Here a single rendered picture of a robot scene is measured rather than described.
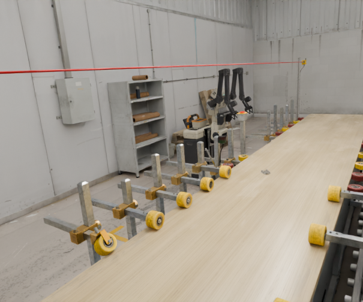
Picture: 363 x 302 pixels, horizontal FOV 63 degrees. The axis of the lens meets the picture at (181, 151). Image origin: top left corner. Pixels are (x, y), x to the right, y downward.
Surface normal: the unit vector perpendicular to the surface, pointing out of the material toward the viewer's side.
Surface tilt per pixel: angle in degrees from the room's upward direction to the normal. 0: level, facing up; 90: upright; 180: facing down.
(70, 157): 90
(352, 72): 90
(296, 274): 0
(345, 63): 90
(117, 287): 0
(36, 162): 90
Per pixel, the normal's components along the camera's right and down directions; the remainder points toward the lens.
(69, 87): 0.83, 0.08
